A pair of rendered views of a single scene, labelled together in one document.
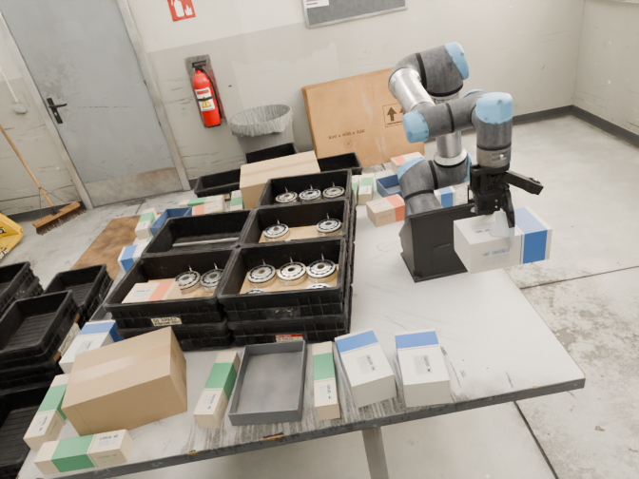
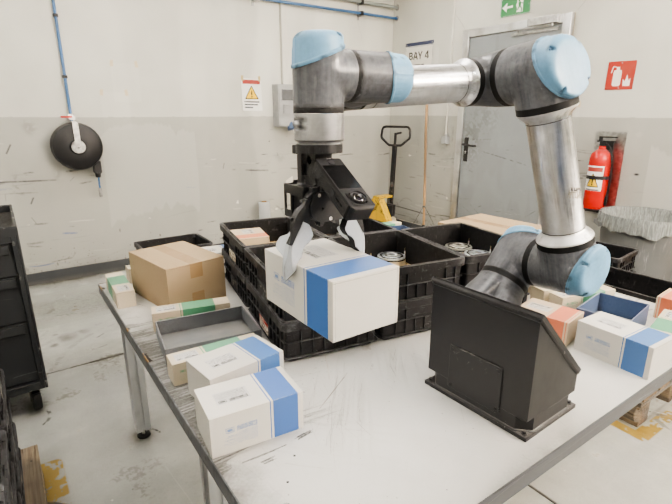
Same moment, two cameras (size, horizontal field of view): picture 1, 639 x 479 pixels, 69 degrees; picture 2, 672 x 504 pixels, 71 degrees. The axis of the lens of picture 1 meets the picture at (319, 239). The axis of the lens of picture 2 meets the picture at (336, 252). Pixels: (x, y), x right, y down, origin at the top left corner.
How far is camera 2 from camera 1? 1.26 m
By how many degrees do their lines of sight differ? 51
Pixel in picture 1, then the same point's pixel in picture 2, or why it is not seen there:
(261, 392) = (197, 337)
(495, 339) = (353, 481)
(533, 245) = (315, 299)
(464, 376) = (262, 462)
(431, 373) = (216, 404)
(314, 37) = not seen: outside the picture
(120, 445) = (118, 292)
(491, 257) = (280, 284)
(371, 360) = (228, 362)
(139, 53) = not seen: hidden behind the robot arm
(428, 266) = (444, 371)
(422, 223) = (445, 298)
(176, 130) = not seen: hidden behind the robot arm
